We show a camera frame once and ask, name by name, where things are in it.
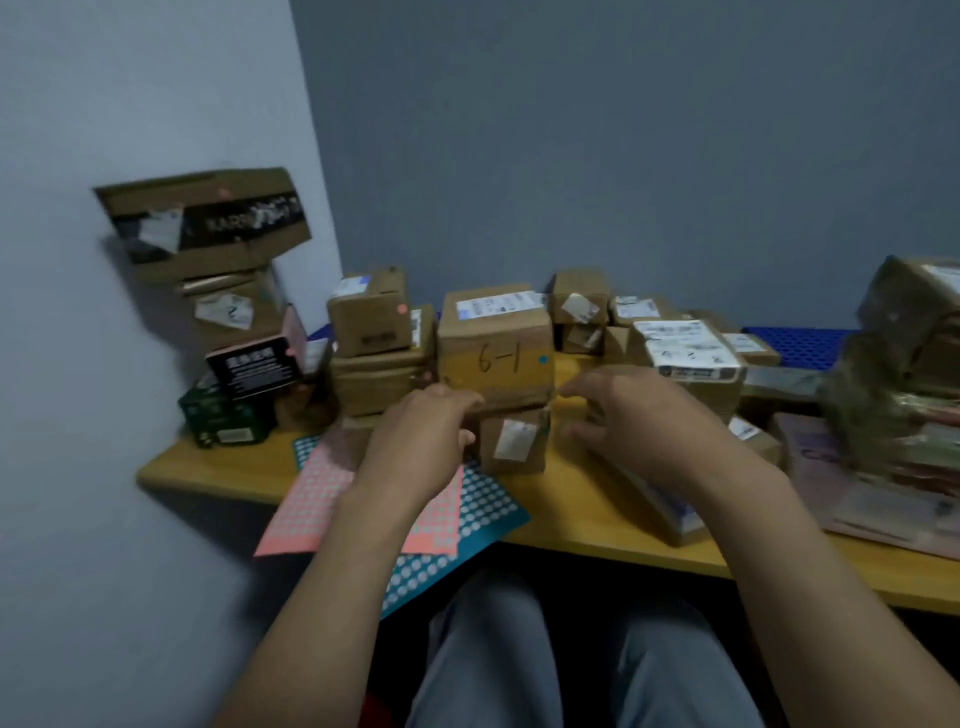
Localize person's left hand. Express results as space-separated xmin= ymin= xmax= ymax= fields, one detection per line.
xmin=352 ymin=383 xmax=487 ymax=511

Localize person's right hand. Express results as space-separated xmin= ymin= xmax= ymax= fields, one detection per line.
xmin=558 ymin=365 xmax=781 ymax=504

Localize box of stack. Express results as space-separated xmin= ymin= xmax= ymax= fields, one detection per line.
xmin=329 ymin=303 xmax=438 ymax=420
xmin=341 ymin=413 xmax=388 ymax=466
xmin=857 ymin=254 xmax=960 ymax=399
xmin=326 ymin=266 xmax=412 ymax=359

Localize pile of brown parcels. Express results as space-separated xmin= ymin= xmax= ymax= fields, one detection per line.
xmin=547 ymin=268 xmax=826 ymax=425

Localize small tall box white labels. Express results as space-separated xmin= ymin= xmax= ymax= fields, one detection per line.
xmin=476 ymin=404 xmax=553 ymax=476

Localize box with 004 label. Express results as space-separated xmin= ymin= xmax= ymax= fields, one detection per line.
xmin=592 ymin=442 xmax=712 ymax=549

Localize teal sticker sheet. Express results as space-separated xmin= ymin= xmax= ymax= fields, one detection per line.
xmin=292 ymin=433 xmax=532 ymax=620

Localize box marked 6-1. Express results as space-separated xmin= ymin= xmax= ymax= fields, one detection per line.
xmin=437 ymin=282 xmax=558 ymax=418

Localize pink dot sticker sheet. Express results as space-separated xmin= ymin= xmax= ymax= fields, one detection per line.
xmin=253 ymin=427 xmax=466 ymax=559

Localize large pink box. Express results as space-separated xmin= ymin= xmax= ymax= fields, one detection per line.
xmin=768 ymin=410 xmax=960 ymax=562

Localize black and pink box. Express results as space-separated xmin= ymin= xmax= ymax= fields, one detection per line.
xmin=204 ymin=305 xmax=309 ymax=401

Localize dark green box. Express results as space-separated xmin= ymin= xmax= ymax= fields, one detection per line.
xmin=177 ymin=371 xmax=277 ymax=450

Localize taped box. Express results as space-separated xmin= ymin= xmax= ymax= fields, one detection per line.
xmin=817 ymin=333 xmax=960 ymax=496

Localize box with black KARRIE band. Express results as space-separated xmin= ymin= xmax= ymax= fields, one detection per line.
xmin=93 ymin=167 xmax=313 ymax=286

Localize person's right forearm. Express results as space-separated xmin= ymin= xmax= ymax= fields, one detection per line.
xmin=697 ymin=457 xmax=960 ymax=728

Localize person's left forearm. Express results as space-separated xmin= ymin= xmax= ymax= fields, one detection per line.
xmin=213 ymin=487 xmax=451 ymax=728

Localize person's grey trousers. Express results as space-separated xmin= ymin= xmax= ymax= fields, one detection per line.
xmin=404 ymin=569 xmax=766 ymax=728

